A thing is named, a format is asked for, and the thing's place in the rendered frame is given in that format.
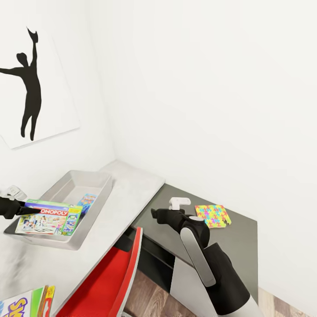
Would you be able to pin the painting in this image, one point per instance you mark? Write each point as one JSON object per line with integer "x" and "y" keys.
{"x": 35, "y": 102}

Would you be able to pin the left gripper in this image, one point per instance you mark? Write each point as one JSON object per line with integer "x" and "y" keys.
{"x": 10, "y": 208}

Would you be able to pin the board game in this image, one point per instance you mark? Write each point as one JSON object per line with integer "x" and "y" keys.
{"x": 54, "y": 218}
{"x": 86, "y": 202}
{"x": 28, "y": 304}

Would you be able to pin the jigsaw puzzle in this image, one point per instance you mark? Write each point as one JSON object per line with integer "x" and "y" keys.
{"x": 214, "y": 215}

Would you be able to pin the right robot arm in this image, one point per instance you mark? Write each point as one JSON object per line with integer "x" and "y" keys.
{"x": 227, "y": 292}

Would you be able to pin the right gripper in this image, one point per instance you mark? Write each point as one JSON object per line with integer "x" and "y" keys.
{"x": 165, "y": 215}

